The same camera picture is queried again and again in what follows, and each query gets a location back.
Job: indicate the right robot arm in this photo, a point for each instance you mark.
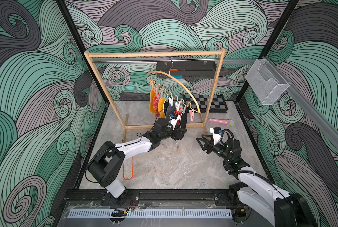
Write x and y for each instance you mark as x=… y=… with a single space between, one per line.
x=278 y=206

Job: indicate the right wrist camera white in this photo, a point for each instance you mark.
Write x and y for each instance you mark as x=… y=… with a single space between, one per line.
x=216 y=134

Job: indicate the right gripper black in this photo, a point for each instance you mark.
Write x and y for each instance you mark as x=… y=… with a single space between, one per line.
x=209 y=144

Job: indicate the clear plastic wall bin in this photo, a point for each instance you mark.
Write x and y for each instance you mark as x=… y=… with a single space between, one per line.
x=266 y=81

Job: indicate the white slotted cable duct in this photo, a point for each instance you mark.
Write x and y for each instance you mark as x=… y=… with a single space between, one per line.
x=153 y=213

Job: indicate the black wall tool shelf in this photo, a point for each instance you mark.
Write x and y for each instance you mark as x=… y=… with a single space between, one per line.
x=189 y=70

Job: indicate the orange yellow insole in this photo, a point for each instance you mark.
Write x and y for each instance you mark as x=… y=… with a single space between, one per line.
x=151 y=108

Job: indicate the black insole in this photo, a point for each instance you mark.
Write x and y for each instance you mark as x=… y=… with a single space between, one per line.
x=183 y=119

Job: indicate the grey insole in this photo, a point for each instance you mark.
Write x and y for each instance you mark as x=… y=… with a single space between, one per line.
x=170 y=109

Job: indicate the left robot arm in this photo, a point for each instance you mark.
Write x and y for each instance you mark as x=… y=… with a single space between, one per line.
x=106 y=163

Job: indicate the black white chessboard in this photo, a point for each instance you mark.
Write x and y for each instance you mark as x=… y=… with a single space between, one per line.
x=218 y=104

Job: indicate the pink toy microphone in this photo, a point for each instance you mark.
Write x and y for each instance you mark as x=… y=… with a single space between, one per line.
x=228 y=122

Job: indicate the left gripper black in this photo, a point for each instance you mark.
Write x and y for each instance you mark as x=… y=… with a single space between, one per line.
x=176 y=135

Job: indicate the wooden clothes rack frame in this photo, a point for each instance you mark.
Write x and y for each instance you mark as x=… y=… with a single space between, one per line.
x=142 y=56

